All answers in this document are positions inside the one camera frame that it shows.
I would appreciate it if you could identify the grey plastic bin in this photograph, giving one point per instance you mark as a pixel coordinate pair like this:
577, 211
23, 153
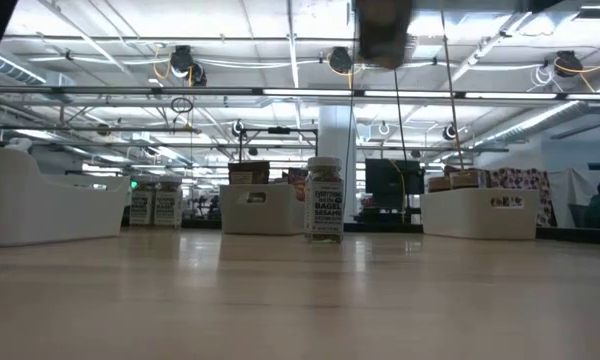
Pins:
260, 215

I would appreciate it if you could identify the silver ventilation duct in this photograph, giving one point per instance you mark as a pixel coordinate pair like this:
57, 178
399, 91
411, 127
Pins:
555, 117
10, 67

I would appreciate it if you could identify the white hanging cloth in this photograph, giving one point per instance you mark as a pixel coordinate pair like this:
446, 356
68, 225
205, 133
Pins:
565, 190

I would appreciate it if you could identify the black background screen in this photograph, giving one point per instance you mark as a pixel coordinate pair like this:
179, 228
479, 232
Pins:
392, 182

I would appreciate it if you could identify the floral patterned cloth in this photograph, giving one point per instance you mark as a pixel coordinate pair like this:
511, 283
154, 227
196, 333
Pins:
525, 182

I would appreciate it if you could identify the white plastic bin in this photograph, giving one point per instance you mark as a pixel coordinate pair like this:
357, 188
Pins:
480, 220
40, 210

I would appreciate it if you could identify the tan-lid spice jar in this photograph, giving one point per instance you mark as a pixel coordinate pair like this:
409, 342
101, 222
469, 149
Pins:
438, 184
467, 180

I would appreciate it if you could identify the dark background machinery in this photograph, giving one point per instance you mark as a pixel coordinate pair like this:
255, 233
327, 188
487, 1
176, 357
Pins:
200, 207

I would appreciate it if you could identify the grey horizontal overhead rail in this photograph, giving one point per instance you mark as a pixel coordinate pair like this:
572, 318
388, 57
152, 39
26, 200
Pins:
80, 91

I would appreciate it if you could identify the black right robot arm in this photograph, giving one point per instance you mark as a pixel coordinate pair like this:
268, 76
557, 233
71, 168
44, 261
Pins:
545, 4

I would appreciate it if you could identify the black background gantry frame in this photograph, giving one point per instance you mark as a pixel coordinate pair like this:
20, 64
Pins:
279, 130

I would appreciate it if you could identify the white building column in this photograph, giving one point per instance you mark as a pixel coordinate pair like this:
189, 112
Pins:
337, 135

